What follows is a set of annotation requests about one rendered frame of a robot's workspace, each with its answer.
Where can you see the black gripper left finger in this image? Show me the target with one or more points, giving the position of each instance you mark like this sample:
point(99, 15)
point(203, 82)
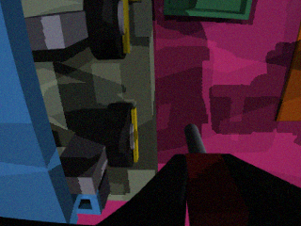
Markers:
point(161, 202)

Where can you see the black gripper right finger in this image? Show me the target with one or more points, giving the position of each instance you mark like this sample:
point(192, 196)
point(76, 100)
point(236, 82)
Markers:
point(270, 200)

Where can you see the grey ramp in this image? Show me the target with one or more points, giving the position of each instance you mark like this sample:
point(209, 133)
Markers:
point(77, 88)

